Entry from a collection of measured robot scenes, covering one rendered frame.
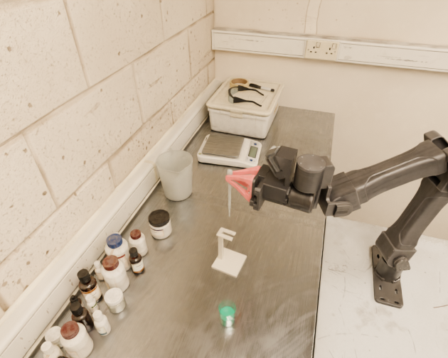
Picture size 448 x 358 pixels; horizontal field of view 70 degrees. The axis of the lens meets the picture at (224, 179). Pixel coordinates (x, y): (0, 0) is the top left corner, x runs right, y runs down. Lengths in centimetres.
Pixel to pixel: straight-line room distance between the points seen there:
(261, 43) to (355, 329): 130
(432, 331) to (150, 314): 71
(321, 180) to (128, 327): 60
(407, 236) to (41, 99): 91
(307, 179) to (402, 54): 115
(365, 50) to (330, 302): 114
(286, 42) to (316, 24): 15
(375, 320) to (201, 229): 56
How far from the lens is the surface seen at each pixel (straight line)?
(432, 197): 84
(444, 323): 105
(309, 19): 170
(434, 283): 112
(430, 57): 173
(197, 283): 95
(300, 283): 97
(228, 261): 98
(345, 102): 182
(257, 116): 145
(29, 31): 81
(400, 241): 91
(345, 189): 71
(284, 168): 65
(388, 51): 169
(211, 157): 133
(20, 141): 79
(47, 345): 86
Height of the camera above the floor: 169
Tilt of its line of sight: 39 degrees down
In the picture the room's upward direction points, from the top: straight up
